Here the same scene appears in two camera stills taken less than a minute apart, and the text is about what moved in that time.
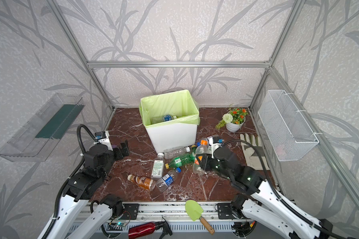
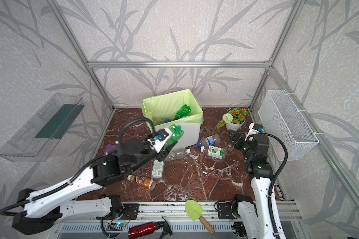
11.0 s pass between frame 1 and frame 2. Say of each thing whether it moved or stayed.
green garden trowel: stayed
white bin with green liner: stayed
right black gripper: moved
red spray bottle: stayed
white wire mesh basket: stayed
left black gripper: moved
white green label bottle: stayed
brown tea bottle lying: stayed
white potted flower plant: stayed
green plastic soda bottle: moved
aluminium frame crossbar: stayed
